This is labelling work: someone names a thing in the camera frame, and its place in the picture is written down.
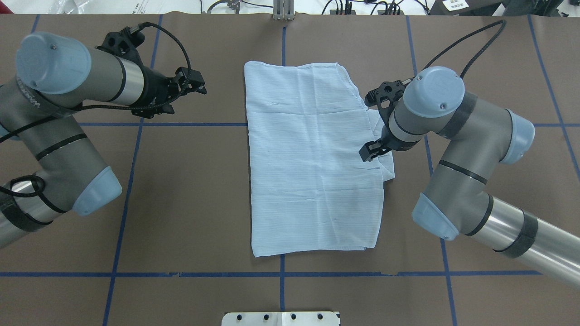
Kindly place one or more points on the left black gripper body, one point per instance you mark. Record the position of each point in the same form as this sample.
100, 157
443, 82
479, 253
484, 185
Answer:
155, 92

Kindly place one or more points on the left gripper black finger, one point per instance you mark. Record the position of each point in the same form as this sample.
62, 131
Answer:
162, 109
189, 80

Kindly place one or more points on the light blue button-up shirt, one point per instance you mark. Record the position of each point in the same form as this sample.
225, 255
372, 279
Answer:
310, 189

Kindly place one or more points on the clear plastic bag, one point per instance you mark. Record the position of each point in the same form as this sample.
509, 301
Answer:
98, 6

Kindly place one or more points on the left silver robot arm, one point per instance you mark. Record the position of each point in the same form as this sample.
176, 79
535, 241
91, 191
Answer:
57, 77

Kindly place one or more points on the white pedestal column with base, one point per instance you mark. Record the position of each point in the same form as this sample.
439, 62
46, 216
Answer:
296, 318

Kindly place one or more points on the black box white label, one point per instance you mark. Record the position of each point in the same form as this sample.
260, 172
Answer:
465, 7

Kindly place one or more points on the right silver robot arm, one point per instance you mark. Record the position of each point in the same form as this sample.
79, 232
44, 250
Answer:
480, 136

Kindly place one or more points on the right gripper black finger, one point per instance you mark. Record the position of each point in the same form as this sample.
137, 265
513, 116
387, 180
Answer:
371, 150

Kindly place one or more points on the aluminium frame post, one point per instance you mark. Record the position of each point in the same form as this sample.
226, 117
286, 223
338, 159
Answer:
283, 10

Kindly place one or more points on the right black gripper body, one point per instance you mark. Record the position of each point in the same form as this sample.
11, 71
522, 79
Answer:
392, 144

